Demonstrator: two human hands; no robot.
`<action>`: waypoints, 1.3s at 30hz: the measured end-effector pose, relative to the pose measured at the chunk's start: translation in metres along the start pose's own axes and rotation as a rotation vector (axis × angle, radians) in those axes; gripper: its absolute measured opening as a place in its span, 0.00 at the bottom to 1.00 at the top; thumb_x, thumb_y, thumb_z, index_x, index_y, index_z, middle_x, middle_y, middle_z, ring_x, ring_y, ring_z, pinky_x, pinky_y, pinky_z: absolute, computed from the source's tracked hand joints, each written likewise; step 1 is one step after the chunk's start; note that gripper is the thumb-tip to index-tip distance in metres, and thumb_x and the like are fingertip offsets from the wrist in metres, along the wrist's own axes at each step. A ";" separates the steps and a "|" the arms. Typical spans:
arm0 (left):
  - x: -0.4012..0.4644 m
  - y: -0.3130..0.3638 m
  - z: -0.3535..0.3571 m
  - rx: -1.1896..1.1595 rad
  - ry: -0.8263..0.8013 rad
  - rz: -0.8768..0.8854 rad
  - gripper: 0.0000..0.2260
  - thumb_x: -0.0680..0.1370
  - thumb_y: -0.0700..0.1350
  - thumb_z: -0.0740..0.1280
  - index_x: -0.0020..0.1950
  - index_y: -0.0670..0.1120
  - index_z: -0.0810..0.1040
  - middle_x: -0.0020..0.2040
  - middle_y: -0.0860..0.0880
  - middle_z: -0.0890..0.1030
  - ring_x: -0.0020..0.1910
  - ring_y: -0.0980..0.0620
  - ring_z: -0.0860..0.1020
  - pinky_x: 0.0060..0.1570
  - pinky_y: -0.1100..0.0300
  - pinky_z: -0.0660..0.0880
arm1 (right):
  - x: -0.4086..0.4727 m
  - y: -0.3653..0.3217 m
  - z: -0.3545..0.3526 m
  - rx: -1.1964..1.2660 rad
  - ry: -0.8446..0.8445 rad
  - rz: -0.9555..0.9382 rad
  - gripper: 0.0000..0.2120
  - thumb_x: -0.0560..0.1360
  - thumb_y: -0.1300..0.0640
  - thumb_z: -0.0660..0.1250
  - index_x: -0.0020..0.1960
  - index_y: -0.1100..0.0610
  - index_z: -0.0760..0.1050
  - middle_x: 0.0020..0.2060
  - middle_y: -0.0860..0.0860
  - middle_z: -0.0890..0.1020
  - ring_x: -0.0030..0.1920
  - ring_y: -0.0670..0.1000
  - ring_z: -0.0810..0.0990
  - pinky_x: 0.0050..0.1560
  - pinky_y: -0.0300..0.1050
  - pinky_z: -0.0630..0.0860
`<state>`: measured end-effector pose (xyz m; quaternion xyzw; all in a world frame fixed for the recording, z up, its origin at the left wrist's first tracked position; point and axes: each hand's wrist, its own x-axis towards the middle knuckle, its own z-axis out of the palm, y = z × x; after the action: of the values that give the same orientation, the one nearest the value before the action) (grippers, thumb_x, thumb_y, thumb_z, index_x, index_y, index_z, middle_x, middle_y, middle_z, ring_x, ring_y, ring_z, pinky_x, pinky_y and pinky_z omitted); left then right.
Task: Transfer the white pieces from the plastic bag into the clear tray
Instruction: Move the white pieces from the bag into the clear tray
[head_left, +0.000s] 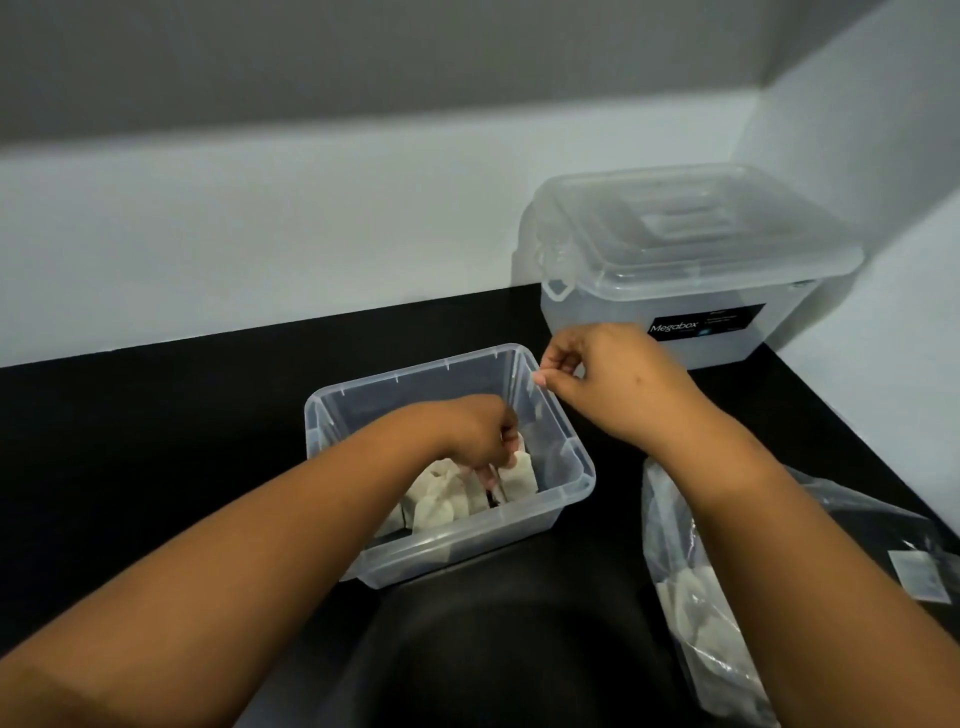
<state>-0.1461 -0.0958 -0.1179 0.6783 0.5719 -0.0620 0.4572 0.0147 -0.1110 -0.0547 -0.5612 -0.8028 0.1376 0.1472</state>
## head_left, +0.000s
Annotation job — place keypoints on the person's right hand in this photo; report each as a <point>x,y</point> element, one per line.
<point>630,382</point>

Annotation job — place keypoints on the group of white paper pouches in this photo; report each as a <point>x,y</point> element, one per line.
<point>435,495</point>

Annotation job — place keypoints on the person's left hand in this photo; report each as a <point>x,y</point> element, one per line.
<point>480,431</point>

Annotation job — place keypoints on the large translucent storage container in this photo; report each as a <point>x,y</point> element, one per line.
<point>585,315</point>

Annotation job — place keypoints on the person's left forearm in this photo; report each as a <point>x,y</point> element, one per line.
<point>225,577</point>

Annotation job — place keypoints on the person's right forearm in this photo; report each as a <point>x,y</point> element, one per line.
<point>810,600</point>

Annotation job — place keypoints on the white blocks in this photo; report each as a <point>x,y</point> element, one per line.
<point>705,622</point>

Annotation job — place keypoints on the clear plastic bag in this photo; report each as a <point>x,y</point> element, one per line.
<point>862,517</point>

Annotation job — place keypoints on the small clear bin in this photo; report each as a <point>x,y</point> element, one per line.
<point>465,540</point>

